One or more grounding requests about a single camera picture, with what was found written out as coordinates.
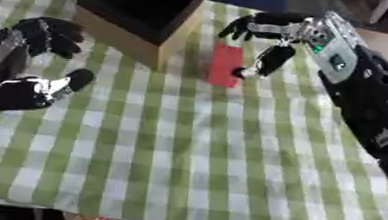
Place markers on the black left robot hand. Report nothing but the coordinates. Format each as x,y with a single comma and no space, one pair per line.
20,95

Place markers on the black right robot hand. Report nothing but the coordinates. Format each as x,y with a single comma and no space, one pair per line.
278,24

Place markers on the silver and black right robot arm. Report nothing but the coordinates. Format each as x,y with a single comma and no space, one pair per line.
374,97

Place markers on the tan cardboard box black inside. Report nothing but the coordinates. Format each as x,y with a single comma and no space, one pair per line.
138,17

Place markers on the red rectangular block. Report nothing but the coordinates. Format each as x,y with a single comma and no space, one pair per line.
225,64

